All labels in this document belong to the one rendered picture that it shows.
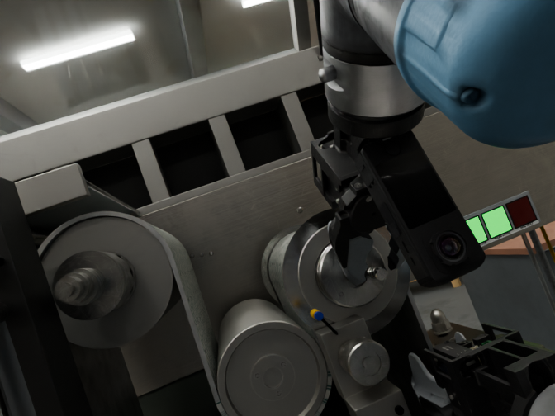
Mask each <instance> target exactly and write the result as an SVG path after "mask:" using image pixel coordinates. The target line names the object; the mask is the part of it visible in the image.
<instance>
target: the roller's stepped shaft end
mask: <svg viewBox="0 0 555 416"><path fill-rule="evenodd" d="M105 290H106V279H105V277H104V276H103V275H102V273H101V272H99V271H98V270H97V269H94V268H79V269H74V270H72V271H70V272H68V273H66V274H65V275H64V276H63V277H61V278H60V279H59V281H57V283H56V284H55V288H54V293H55V296H56V298H57V299H58V300H60V301H63V302H64V303H66V304H70V305H74V306H81V305H86V304H89V303H92V302H94V301H96V300H98V299H99V298H100V297H101V296H102V295H103V293H104V291H105Z"/></svg>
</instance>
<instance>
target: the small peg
mask: <svg viewBox="0 0 555 416"><path fill-rule="evenodd" d="M367 276H368V278H370V279H373V280H379V281H384V280H386V279H387V276H388V272H387V269H386V268H384V267H369V268H368V269H367Z"/></svg>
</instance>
